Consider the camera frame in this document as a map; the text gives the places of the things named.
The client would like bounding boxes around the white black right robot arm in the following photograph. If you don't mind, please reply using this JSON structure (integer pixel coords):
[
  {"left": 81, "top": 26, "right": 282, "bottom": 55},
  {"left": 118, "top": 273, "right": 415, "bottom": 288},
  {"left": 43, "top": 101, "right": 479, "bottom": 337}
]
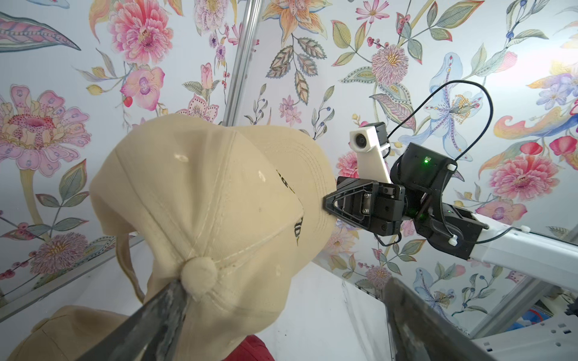
[{"left": 323, "top": 144, "right": 577, "bottom": 291}]

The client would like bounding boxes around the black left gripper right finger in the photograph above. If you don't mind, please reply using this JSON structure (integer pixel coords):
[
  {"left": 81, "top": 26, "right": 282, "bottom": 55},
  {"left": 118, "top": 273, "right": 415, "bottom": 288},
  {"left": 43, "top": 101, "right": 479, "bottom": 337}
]
[{"left": 382, "top": 278, "right": 493, "bottom": 361}]

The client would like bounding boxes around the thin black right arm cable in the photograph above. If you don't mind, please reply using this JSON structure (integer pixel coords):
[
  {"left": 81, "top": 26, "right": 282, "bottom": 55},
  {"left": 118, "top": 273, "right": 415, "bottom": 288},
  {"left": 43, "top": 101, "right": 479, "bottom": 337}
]
[{"left": 385, "top": 80, "right": 495, "bottom": 163}]

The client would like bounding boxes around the red Colorado cap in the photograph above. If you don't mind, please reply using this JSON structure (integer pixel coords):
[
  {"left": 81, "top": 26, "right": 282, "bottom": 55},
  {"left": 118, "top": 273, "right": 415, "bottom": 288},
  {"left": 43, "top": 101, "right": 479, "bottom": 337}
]
[{"left": 227, "top": 335, "right": 275, "bottom": 361}]

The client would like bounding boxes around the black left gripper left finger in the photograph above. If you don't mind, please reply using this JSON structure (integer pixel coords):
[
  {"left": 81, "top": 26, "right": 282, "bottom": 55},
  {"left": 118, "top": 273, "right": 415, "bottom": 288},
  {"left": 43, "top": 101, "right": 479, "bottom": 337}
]
[{"left": 79, "top": 280, "right": 189, "bottom": 360}]

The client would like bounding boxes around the tan cap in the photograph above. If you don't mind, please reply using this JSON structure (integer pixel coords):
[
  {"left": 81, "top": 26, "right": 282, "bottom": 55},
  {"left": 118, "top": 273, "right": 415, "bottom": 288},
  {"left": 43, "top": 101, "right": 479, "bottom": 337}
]
[
  {"left": 8, "top": 305, "right": 128, "bottom": 361},
  {"left": 90, "top": 114, "right": 336, "bottom": 360}
]

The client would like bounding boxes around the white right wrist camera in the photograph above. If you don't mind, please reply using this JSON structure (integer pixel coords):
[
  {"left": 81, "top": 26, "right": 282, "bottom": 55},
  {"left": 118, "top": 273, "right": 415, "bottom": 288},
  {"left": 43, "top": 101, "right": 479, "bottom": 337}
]
[{"left": 349, "top": 122, "right": 392, "bottom": 184}]

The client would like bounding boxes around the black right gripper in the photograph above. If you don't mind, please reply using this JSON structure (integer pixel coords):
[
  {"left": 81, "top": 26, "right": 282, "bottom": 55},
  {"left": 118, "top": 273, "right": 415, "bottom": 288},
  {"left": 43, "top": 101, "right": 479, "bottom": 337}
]
[{"left": 322, "top": 177, "right": 406, "bottom": 236}]

